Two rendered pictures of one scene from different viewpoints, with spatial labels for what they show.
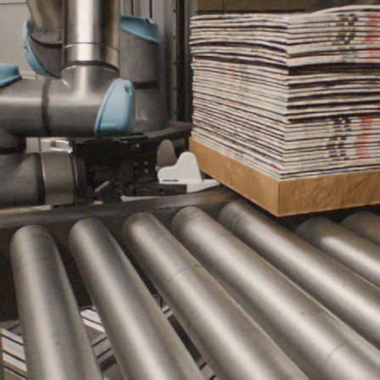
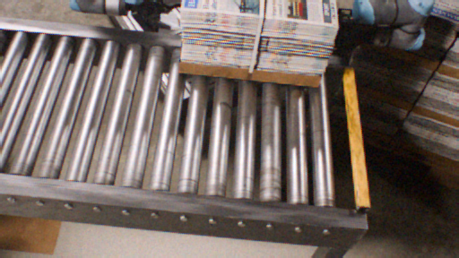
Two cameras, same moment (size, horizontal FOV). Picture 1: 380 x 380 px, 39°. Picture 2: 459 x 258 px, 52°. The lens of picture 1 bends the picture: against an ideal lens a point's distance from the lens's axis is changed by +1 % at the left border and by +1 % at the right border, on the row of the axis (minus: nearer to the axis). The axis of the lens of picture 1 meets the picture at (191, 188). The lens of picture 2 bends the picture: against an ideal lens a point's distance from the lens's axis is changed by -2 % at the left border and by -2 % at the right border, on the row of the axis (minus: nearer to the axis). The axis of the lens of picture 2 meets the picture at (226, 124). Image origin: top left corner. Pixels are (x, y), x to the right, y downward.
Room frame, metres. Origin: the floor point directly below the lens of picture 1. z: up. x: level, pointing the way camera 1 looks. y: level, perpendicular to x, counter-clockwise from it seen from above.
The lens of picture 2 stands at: (-0.18, -0.48, 1.77)
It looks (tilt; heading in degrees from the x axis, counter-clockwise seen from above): 54 degrees down; 17
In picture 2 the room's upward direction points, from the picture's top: 9 degrees clockwise
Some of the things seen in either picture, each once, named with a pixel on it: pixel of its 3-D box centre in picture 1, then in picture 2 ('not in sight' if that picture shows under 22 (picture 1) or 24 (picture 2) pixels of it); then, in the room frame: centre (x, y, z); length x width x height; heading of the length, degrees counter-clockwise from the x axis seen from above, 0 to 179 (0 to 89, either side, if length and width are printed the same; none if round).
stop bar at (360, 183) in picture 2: not in sight; (355, 132); (0.63, -0.58, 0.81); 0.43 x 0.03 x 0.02; 21
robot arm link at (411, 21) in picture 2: not in sight; (410, 11); (1.03, -0.61, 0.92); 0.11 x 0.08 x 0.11; 120
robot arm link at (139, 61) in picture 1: (127, 46); not in sight; (1.16, 0.13, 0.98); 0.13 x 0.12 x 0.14; 90
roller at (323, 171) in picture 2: not in sight; (320, 133); (0.61, -0.50, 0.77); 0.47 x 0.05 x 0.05; 21
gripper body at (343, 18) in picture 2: not in sight; (352, 28); (0.98, -0.47, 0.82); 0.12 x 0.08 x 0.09; 111
